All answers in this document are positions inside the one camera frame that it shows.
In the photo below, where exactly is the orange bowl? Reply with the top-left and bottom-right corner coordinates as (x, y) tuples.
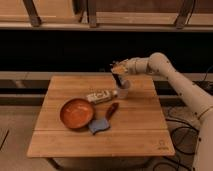
(60, 98), (95, 129)

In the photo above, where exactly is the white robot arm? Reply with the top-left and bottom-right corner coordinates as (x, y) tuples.
(111, 52), (213, 171)

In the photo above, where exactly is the white tube bottle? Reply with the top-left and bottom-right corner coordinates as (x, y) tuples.
(86, 90), (117, 104)

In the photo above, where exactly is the black and white eraser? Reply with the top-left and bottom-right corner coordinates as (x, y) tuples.
(113, 74), (122, 88)

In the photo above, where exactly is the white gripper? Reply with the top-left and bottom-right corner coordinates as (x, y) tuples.
(110, 57), (141, 76)

